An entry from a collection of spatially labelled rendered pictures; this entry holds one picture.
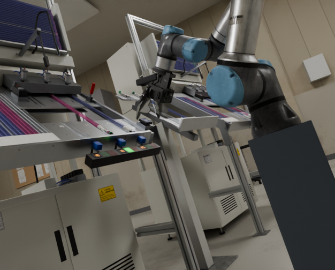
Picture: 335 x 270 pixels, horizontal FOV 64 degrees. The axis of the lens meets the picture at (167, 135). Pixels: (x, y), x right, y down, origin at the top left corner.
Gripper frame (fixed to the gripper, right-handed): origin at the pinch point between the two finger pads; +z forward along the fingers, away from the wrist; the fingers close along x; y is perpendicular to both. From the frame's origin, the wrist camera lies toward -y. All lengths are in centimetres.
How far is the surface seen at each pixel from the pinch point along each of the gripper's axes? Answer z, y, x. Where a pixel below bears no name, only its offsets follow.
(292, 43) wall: -79, -80, 389
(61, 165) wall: 276, -396, 217
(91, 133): 9.9, -10.4, -17.5
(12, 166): 14, -2, -49
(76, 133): 9.8, -11.2, -23.3
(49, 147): 9.2, -2.2, -38.3
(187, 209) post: 48, 14, 34
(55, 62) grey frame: -3, -79, 2
